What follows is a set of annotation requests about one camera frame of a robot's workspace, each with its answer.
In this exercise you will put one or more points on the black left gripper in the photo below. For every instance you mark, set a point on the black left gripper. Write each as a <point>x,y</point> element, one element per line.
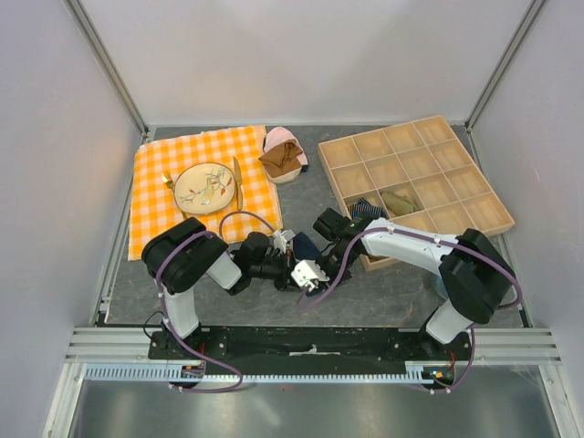
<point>285,280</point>

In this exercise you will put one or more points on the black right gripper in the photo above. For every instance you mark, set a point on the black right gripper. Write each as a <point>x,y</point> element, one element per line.
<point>320,262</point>

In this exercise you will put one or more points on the navy blue white-trimmed underwear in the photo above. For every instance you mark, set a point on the navy blue white-trimmed underwear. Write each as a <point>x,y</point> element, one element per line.
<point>305,249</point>

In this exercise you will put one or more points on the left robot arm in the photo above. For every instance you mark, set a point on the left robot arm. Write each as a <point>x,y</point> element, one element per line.
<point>187,252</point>

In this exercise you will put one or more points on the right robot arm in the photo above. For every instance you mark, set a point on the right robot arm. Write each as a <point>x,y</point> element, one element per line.
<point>476,278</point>

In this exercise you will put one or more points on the navy striped rolled underwear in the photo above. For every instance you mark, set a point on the navy striped rolled underwear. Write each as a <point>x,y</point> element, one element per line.
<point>362,206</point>

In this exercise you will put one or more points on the olive green rolled underwear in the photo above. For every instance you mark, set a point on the olive green rolled underwear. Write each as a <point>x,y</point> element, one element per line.
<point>399,204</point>

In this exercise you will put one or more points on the cream underwear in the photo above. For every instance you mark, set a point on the cream underwear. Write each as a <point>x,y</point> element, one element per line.
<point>286,177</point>

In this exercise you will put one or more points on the brown underwear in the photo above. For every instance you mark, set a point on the brown underwear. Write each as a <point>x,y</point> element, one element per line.
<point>282,159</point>

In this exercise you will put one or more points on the pink underwear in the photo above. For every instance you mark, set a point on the pink underwear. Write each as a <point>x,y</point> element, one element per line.
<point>279,135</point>

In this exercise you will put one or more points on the gold knife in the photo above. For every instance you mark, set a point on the gold knife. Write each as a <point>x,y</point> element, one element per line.
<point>238,183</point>

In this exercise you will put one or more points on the blue ceramic bowl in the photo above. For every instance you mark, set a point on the blue ceramic bowl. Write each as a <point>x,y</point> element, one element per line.
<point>440,289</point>

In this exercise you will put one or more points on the bird-painted ceramic plate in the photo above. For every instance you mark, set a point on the bird-painted ceramic plate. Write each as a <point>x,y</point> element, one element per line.
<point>205,188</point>

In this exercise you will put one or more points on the yellow checkered cloth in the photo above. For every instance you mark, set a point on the yellow checkered cloth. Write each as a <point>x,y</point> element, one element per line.
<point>152,208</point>

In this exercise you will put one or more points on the wooden compartment tray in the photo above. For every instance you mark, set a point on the wooden compartment tray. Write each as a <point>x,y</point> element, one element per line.
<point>425,160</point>

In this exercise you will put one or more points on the gold fork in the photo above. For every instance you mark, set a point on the gold fork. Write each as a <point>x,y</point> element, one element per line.
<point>170,184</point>

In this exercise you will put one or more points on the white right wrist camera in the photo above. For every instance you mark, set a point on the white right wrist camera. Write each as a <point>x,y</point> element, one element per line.
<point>308,275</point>

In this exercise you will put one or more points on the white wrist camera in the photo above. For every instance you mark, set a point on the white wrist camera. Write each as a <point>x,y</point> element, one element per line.
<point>282,239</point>
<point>308,275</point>

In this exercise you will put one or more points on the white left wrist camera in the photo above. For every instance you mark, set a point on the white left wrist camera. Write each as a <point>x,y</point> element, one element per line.
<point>282,239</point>

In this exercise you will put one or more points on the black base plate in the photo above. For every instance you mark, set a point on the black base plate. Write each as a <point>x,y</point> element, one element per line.
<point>254,350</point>

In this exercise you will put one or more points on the white cable duct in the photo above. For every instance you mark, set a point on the white cable duct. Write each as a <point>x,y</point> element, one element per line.
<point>413,374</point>

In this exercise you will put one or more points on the aluminium front rail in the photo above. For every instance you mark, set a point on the aluminium front rail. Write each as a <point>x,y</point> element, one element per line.
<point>494,346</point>

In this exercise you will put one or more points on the aluminium frame post left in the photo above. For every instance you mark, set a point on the aluminium frame post left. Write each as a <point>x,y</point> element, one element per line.
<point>102,55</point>

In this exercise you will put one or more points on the aluminium frame post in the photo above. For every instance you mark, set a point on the aluminium frame post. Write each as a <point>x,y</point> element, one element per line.
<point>102,55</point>
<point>513,46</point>

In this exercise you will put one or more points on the aluminium frame post right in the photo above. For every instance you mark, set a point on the aluminium frame post right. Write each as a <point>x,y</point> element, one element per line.
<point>513,46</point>

